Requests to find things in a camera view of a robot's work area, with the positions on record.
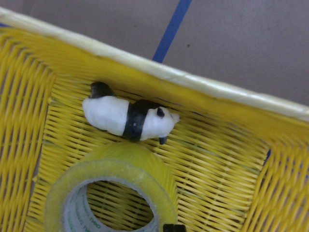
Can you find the toy panda figure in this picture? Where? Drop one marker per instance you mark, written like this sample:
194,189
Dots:
136,121

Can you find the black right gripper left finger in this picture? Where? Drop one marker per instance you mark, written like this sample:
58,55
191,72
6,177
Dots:
168,228

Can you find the yellow packing tape roll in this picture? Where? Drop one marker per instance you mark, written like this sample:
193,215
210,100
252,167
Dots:
134,166

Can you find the yellow woven plastic basket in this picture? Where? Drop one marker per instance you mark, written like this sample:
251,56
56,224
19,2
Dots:
240,159

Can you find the blue tape line lengthwise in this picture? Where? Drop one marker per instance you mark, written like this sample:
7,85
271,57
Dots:
171,30

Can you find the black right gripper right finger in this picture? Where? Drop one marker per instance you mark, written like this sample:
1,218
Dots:
179,228

